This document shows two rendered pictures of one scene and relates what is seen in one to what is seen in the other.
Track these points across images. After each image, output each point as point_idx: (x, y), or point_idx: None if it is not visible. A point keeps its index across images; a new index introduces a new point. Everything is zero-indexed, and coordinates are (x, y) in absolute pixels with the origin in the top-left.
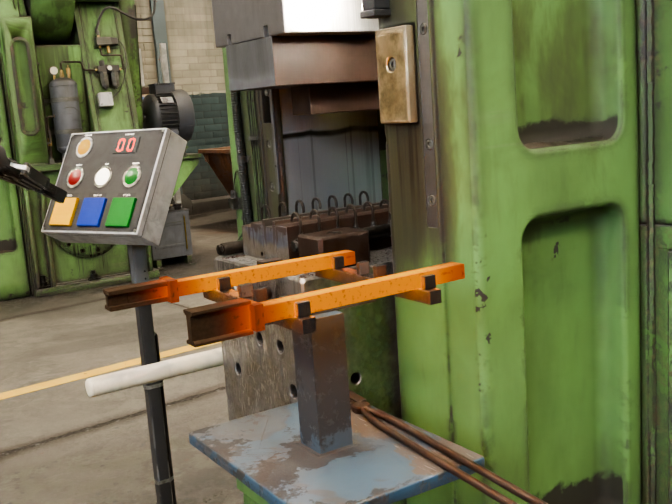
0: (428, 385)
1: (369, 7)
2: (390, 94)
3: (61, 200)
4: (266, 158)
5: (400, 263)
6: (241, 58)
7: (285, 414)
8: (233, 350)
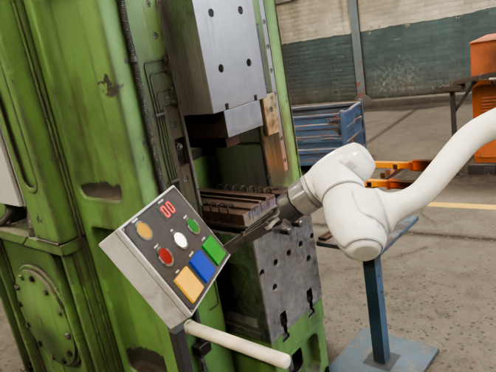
0: None
1: (266, 85)
2: (271, 122)
3: None
4: (184, 190)
5: None
6: (238, 115)
7: None
8: (271, 280)
